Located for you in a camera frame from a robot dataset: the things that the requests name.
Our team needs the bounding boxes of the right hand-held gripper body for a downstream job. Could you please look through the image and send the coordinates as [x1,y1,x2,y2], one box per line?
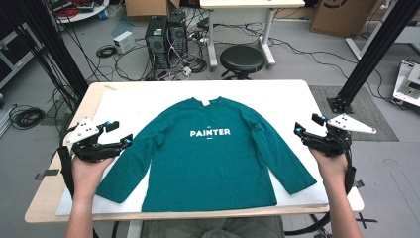
[301,113,377,158]

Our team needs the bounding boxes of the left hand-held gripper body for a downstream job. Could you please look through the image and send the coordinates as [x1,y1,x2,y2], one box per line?
[63,116,125,164]

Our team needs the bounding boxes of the teal long-sleeved shirt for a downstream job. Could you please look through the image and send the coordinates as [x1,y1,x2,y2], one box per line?
[95,96,318,213]

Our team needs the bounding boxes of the person's right hand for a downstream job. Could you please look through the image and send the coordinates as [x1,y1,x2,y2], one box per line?
[308,147,350,194]

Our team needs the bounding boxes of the person's left hand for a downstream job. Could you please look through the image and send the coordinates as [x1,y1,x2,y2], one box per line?
[70,155,115,201]

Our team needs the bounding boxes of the grey floor mat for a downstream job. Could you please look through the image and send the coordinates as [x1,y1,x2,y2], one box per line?
[308,84,400,143]

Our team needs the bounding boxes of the white table mat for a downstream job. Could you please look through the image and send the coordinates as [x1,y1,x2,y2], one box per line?
[54,86,330,217]

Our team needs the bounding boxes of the black tape strip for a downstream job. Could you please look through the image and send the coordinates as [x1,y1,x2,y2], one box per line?
[34,169,60,181]

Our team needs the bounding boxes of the black metal stand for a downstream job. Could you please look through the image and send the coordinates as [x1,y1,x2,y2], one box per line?
[326,0,420,115]
[0,0,90,113]

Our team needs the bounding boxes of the small white box device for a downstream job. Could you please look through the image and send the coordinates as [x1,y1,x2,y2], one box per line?
[113,30,137,55]

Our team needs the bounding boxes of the black round stool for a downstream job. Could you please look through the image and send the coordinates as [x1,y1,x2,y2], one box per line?
[219,44,265,80]

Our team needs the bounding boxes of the white flat device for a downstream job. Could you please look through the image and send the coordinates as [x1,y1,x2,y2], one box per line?
[391,59,420,108]

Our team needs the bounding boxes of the black computer tower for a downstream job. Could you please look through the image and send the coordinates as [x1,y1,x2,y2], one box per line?
[144,15,170,70]
[166,11,188,63]

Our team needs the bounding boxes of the cardboard box with black print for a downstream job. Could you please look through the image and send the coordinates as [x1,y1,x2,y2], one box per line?
[309,0,380,38]

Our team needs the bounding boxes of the round white table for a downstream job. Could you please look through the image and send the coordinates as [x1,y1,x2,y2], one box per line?
[46,0,111,24]

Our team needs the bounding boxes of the person's grey trousers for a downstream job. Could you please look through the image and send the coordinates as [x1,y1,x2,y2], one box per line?
[140,216,285,238]

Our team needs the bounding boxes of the plain cardboard box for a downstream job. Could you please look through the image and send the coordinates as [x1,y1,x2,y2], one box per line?
[124,0,181,18]

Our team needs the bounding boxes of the white desk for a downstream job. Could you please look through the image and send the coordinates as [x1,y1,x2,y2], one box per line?
[198,0,306,72]

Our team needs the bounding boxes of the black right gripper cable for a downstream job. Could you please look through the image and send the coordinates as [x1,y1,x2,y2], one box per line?
[284,135,358,237]

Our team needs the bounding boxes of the large black cable coil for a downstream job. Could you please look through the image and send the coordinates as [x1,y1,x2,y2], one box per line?
[8,104,46,131]

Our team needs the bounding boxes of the long black floor cable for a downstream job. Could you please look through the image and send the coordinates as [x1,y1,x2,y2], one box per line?
[268,36,397,100]

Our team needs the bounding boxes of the small black cable coil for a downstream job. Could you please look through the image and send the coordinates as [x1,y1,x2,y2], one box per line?
[95,44,119,60]

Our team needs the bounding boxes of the white table frame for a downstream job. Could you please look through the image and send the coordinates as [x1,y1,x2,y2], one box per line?
[345,24,420,62]

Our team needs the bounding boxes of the red cable coil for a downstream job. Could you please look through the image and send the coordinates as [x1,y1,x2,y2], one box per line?
[53,4,79,19]

